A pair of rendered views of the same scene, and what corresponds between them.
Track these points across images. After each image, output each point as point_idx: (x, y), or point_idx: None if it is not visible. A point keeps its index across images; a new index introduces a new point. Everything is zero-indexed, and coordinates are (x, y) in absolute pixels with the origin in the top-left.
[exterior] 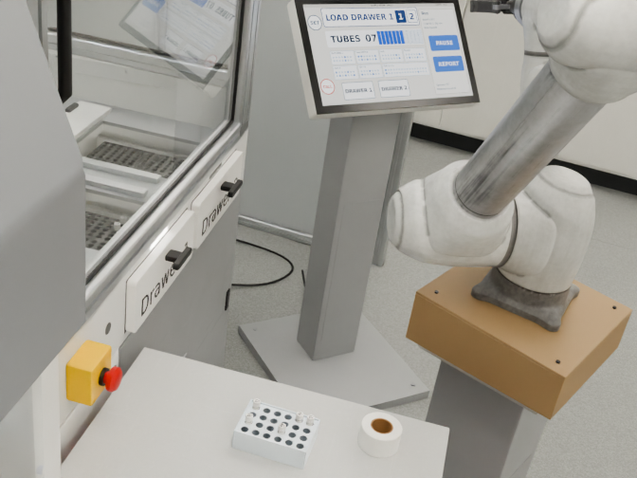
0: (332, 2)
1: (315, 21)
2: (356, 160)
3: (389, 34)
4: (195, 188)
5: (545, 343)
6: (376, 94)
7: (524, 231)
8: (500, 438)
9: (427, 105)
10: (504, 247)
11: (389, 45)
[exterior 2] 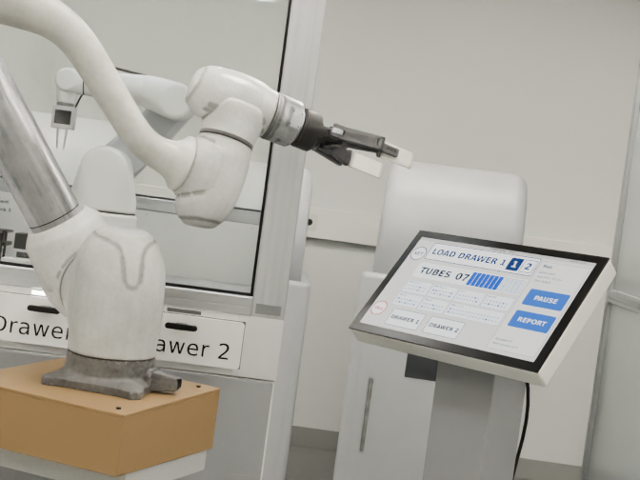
0: (451, 239)
1: (420, 251)
2: (440, 437)
3: (485, 277)
4: None
5: (14, 378)
6: (419, 327)
7: (68, 269)
8: None
9: (464, 354)
10: (58, 283)
11: (475, 287)
